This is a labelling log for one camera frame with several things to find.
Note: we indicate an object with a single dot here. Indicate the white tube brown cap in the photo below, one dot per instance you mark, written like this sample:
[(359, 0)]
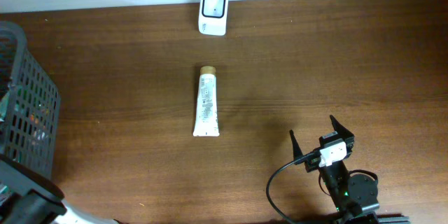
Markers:
[(206, 121)]

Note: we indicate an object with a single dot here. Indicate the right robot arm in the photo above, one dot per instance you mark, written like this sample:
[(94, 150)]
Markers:
[(354, 193)]

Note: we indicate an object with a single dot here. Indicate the grey plastic mesh basket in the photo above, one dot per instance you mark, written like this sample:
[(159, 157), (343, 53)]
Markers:
[(30, 104)]

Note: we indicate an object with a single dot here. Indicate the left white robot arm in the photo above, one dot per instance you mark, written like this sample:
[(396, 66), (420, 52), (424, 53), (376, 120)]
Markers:
[(33, 199)]

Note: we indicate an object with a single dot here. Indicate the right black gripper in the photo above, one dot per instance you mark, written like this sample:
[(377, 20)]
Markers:
[(348, 137)]

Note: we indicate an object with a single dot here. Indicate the white barcode scanner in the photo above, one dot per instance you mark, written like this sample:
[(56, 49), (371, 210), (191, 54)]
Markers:
[(212, 19)]

